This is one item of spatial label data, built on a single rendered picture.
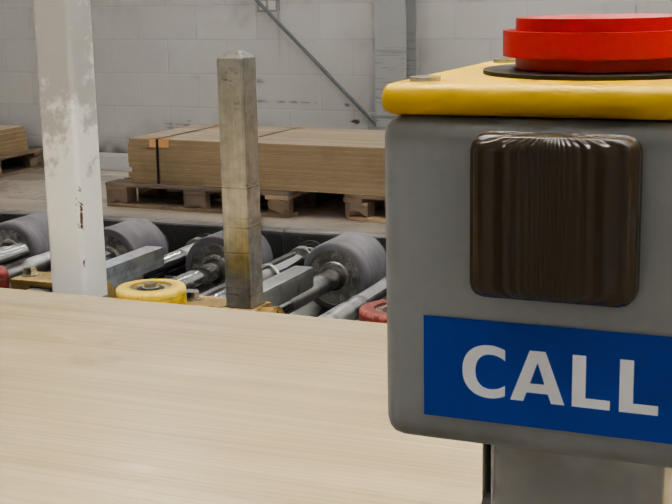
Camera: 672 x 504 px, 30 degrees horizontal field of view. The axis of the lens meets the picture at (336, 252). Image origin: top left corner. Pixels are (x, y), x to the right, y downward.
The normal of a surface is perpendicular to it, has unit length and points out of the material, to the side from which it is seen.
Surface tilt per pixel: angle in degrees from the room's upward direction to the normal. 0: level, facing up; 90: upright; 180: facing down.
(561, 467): 90
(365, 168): 90
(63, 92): 90
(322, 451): 0
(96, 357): 0
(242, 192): 90
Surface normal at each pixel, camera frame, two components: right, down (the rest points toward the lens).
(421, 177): -0.40, 0.20
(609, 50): -0.19, 0.21
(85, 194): 0.92, 0.07
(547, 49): -0.69, 0.16
